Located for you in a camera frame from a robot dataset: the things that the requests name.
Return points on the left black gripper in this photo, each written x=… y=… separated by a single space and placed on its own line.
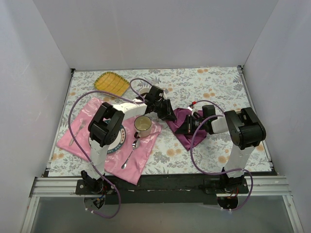
x=164 y=111

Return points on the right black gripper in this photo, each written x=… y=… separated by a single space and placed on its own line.
x=188 y=124

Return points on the purple cloth napkin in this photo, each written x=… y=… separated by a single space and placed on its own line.
x=185 y=139

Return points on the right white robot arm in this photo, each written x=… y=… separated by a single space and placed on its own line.
x=246 y=132

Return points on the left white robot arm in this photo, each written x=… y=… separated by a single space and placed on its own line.
x=106 y=124

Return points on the cream enamel mug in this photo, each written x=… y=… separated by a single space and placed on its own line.
x=143 y=126

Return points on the pale green mug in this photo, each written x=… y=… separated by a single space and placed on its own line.
x=143 y=90

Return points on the silver spoon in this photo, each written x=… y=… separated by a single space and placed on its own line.
x=135 y=145

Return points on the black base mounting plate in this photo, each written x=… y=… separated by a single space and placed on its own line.
x=180 y=188

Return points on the pink floral cloth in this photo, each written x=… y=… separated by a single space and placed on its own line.
x=114 y=161

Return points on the white plate blue rim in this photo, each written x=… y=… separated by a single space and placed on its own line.
x=119 y=141

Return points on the yellow woven tray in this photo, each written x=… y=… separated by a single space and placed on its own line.
x=112 y=82

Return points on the silver fork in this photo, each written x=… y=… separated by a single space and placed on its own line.
x=83 y=123

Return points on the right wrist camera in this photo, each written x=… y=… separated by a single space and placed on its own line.
x=194 y=109

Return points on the aluminium frame rail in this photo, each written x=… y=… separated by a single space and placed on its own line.
x=47 y=187

